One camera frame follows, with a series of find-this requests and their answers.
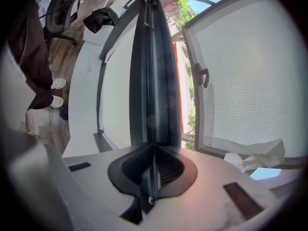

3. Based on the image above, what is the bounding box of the white mesh insect screen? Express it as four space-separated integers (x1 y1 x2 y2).
181 0 308 160

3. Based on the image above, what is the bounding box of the dark grey window frame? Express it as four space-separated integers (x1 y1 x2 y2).
95 7 140 154

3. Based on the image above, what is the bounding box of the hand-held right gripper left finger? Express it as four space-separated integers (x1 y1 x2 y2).
107 0 155 203

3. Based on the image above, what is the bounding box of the black office chair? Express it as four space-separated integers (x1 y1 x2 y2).
44 0 81 46

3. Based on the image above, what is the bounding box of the green tree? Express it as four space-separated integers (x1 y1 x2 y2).
175 0 201 151

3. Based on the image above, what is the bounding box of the black cloth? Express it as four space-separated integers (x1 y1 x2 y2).
83 7 120 34

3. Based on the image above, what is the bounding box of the black screen handle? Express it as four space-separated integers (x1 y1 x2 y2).
192 63 210 89

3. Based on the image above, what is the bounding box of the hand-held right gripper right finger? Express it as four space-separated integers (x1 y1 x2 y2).
151 0 198 199

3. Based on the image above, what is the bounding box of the red and white building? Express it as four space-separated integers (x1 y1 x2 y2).
164 1 193 134

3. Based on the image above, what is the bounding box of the white window sill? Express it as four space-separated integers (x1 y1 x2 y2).
61 5 135 159

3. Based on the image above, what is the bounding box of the person's white shoe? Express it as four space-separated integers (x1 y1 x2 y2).
50 95 64 109
51 77 67 90

